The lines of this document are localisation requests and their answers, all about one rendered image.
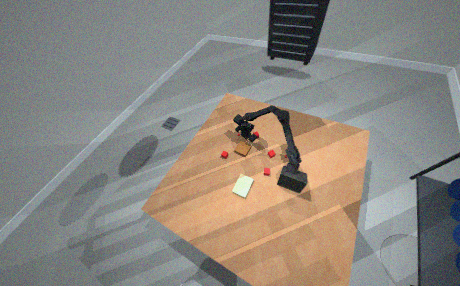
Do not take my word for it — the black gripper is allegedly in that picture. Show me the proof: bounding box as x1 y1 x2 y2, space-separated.
235 125 257 142

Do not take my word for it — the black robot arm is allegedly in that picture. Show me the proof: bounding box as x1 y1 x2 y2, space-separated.
233 105 302 175

